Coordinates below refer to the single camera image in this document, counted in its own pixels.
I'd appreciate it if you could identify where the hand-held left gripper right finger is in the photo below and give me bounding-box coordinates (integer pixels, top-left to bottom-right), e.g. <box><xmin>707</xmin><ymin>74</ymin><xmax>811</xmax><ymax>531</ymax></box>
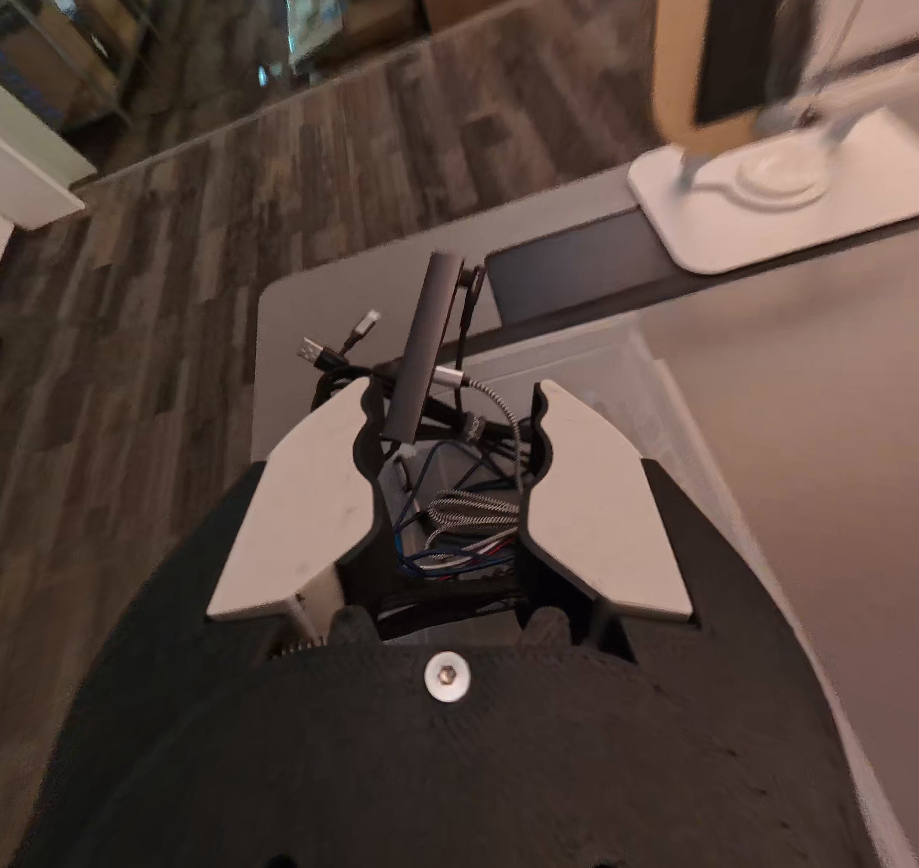
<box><xmin>518</xmin><ymin>378</ymin><xmax>695</xmax><ymax>645</ymax></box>

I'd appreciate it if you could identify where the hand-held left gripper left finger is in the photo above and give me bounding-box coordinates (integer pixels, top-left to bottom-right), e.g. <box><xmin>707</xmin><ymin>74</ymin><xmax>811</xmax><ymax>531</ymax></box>
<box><xmin>205</xmin><ymin>377</ymin><xmax>394</xmax><ymax>643</ymax></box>

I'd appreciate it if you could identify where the black white braided cable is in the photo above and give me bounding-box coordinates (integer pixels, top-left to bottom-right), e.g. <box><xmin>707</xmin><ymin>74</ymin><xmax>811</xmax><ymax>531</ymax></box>
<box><xmin>424</xmin><ymin>367</ymin><xmax>525</xmax><ymax>573</ymax></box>

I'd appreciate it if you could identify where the clear plastic bin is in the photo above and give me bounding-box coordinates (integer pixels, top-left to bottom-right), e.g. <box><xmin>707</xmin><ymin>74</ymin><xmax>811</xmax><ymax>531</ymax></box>
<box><xmin>373</xmin><ymin>326</ymin><xmax>729</xmax><ymax>643</ymax></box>

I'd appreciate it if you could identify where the black cable with strap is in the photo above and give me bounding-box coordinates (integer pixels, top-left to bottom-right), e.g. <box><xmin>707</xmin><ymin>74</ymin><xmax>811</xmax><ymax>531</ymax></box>
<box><xmin>296</xmin><ymin>308</ymin><xmax>536</xmax><ymax>467</ymax></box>

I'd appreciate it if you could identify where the dark grey usb hub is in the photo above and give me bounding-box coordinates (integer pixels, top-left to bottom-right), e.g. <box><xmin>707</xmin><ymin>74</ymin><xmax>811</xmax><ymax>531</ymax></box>
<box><xmin>379</xmin><ymin>250</ymin><xmax>468</xmax><ymax>441</ymax></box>

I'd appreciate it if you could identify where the white screen stand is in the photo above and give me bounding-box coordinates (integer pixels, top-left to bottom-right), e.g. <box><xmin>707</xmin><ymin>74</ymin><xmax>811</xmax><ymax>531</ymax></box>
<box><xmin>627</xmin><ymin>89</ymin><xmax>919</xmax><ymax>276</ymax></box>

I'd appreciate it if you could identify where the white table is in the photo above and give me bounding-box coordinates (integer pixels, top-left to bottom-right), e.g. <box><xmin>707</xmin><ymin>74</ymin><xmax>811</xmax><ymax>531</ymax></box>
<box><xmin>0</xmin><ymin>89</ymin><xmax>98</xmax><ymax>231</ymax></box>

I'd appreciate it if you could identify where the thin blue cable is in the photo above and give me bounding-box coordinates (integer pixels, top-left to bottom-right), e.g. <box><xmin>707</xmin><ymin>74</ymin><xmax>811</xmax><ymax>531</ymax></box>
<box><xmin>395</xmin><ymin>440</ymin><xmax>518</xmax><ymax>578</ymax></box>

